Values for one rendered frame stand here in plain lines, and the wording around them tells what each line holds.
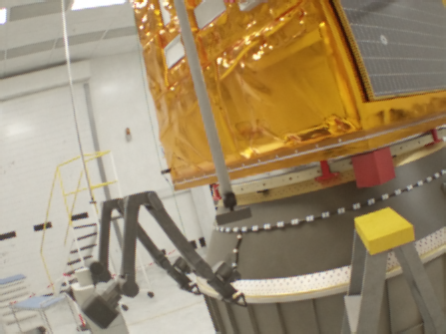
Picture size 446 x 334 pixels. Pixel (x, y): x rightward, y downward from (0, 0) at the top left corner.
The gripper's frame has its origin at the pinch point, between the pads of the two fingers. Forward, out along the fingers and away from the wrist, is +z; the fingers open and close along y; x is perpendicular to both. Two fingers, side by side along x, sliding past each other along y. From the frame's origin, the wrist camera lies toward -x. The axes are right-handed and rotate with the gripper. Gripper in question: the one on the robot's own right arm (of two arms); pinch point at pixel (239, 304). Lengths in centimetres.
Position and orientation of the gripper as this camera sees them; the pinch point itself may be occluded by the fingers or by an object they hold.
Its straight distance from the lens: 193.6
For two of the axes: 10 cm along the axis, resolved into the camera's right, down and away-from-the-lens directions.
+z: 6.3, 7.3, 2.7
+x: -5.9, 6.7, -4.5
